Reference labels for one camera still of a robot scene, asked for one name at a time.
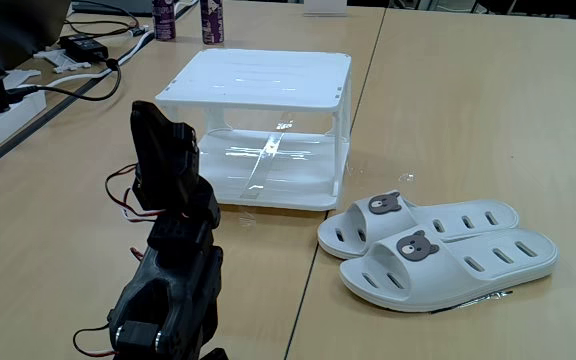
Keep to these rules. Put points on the white bear slipper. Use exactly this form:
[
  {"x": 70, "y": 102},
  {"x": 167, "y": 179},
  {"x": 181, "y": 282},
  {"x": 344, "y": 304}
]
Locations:
[
  {"x": 468, "y": 212},
  {"x": 468, "y": 280}
]

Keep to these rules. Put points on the white two-tier box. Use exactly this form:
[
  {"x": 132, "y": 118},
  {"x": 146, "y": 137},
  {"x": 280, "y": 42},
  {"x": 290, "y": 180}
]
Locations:
[{"x": 258, "y": 75}]

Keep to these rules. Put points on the black power adapter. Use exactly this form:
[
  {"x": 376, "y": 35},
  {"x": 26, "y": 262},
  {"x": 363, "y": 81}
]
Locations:
[{"x": 84, "y": 48}]

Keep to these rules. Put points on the purple drink can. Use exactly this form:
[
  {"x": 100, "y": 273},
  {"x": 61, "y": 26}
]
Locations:
[
  {"x": 212, "y": 22},
  {"x": 164, "y": 22}
]

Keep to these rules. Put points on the white plastic parts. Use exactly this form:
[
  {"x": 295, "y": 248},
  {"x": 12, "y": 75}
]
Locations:
[{"x": 63, "y": 60}]

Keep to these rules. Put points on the black flat device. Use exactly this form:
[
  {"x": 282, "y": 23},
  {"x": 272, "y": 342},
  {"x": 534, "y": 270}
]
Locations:
[{"x": 113, "y": 6}]

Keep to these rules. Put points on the white flat paper piece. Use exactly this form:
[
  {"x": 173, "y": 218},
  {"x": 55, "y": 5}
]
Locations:
[{"x": 23, "y": 77}]

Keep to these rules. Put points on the dark laptop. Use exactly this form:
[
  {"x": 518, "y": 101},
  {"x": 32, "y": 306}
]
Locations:
[{"x": 23, "y": 30}]

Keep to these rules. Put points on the white card stand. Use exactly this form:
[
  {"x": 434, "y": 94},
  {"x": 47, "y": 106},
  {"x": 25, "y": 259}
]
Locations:
[{"x": 325, "y": 6}]

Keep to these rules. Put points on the clear plastic film scrap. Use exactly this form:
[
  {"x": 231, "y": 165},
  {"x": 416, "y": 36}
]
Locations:
[{"x": 406, "y": 176}]

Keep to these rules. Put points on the silver foil scrap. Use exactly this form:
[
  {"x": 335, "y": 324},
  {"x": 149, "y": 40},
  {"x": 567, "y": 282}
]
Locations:
[{"x": 488, "y": 297}]

